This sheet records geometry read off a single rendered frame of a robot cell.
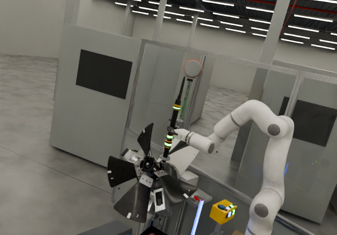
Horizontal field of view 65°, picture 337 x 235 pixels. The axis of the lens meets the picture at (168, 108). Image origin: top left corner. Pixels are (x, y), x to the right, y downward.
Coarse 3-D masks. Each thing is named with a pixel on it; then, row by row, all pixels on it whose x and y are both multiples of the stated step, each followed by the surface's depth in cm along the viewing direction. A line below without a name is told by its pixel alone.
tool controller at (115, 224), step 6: (108, 222) 112; (114, 222) 112; (120, 222) 112; (96, 228) 107; (102, 228) 107; (108, 228) 107; (114, 228) 107; (120, 228) 107; (126, 228) 107; (78, 234) 102; (84, 234) 102; (90, 234) 102; (96, 234) 102; (102, 234) 102; (108, 234) 102; (114, 234) 102; (120, 234) 104; (126, 234) 106
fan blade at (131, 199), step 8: (136, 184) 175; (128, 192) 172; (136, 192) 173; (144, 192) 174; (120, 200) 169; (128, 200) 170; (136, 200) 170; (144, 200) 172; (120, 208) 167; (128, 208) 168; (136, 208) 168; (144, 208) 170; (144, 216) 167
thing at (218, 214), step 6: (216, 204) 177; (222, 204) 178; (228, 204) 180; (216, 210) 173; (222, 210) 171; (228, 210) 173; (210, 216) 176; (216, 216) 173; (222, 216) 170; (222, 222) 171
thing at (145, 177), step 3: (144, 174) 180; (141, 177) 178; (144, 177) 179; (147, 177) 180; (150, 177) 181; (141, 180) 177; (144, 180) 178; (147, 180) 179; (150, 180) 180; (144, 183) 177; (147, 183) 178; (150, 183) 179; (150, 186) 178
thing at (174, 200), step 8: (160, 176) 173; (168, 176) 175; (168, 184) 167; (176, 184) 168; (184, 184) 170; (168, 192) 162; (176, 192) 162; (184, 192) 163; (192, 192) 164; (168, 200) 158; (176, 200) 158
